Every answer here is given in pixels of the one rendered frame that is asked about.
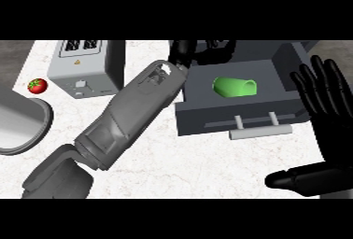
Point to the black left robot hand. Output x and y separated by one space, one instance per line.
203 51

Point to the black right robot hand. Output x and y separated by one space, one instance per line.
328 130

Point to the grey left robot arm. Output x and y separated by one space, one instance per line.
125 118

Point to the green cup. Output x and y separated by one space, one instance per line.
234 87

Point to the dark grey open drawer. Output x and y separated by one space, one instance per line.
238 90

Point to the dark grey drawer front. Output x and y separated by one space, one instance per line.
241 119

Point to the pale grey toaster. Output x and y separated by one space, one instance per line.
88 68

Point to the red tomato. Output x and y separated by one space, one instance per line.
37 86

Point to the grey metal pot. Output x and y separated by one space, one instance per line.
21 124

